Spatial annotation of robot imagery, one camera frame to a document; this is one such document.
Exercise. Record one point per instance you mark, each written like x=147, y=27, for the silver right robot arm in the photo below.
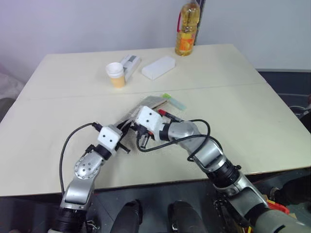
x=209, y=150

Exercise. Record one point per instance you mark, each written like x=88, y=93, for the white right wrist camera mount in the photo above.
x=148, y=119

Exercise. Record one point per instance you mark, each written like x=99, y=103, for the white translucent plastic box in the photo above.
x=159, y=67

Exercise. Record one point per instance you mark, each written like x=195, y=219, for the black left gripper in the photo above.
x=125, y=133

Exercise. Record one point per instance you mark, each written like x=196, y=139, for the yellow cooking oil bottle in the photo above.
x=187, y=29

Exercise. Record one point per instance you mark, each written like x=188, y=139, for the orange plastic item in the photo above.
x=279, y=207

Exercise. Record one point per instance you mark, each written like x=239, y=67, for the white box with grey print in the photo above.
x=131, y=63

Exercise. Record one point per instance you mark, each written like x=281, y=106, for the red marker pen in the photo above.
x=167, y=114

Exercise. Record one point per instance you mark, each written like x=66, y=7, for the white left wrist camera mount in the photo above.
x=109, y=137

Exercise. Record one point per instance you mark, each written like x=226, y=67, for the grid pattern zip pouch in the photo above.
x=150, y=101

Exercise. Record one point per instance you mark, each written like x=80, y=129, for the green highlighter pen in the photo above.
x=176, y=102

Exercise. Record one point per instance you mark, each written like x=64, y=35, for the white-capped orange plastic jar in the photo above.
x=116, y=74

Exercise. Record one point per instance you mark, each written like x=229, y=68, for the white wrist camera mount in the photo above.
x=148, y=119
x=109, y=137

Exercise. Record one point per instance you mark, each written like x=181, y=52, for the black upright pole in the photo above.
x=201, y=21

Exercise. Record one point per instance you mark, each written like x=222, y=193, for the dark rounded shape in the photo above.
x=127, y=217

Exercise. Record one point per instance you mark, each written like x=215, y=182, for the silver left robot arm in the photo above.
x=83, y=167

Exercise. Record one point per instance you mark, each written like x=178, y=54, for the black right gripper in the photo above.
x=147, y=133

